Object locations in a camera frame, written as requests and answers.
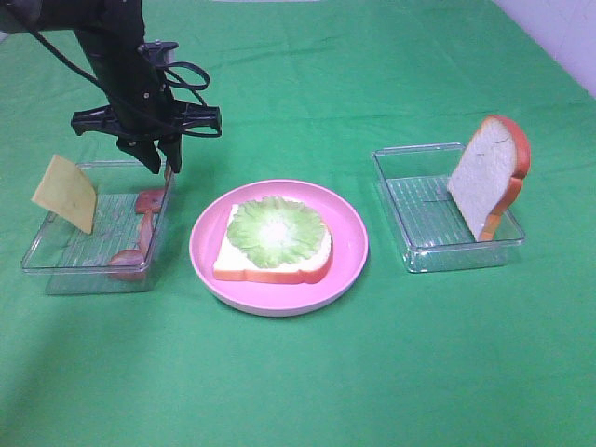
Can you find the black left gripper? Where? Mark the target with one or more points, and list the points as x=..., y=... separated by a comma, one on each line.
x=137, y=128

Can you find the bacon strip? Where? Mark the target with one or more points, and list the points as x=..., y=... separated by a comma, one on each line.
x=151, y=200
x=131, y=257

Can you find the bread slice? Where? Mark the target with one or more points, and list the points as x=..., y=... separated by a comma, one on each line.
x=230, y=265
x=490, y=174

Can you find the green lettuce leaf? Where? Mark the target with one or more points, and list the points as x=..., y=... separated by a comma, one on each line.
x=277, y=231

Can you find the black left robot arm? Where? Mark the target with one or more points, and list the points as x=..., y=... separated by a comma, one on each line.
x=152, y=101

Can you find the clear left plastic container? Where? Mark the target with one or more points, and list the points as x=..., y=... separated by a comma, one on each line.
x=72, y=262

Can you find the clear plastic container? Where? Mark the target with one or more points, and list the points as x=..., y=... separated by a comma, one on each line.
x=72, y=262
x=430, y=233

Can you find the yellow cheese slice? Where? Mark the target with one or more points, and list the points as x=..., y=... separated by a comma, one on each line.
x=67, y=191

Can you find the pink round plate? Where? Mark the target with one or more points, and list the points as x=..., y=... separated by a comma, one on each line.
x=350, y=251

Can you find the clear right plastic container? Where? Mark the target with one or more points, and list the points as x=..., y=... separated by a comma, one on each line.
x=430, y=233

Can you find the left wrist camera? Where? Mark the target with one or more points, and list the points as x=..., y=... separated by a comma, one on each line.
x=159, y=54

